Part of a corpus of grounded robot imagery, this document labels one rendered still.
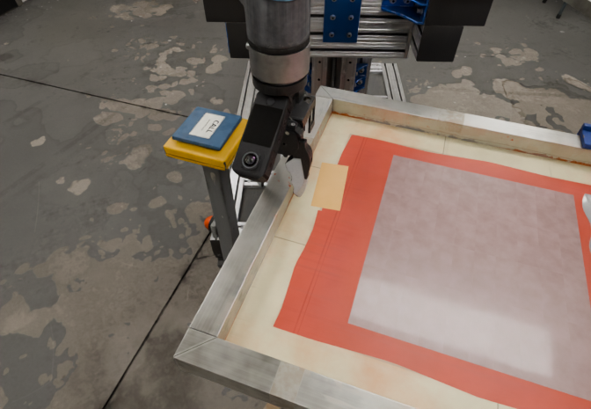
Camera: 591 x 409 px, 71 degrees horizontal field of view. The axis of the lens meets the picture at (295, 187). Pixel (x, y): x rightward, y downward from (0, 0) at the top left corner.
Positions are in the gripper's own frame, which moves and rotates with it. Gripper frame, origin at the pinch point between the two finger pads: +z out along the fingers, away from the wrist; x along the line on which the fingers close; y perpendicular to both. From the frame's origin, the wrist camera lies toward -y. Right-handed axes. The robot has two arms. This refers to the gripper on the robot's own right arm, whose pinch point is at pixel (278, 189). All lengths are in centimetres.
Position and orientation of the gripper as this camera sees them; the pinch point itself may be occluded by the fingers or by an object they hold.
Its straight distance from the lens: 66.3
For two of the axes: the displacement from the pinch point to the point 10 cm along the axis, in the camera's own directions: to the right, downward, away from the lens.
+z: 0.0, 6.8, 7.3
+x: -9.4, -2.4, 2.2
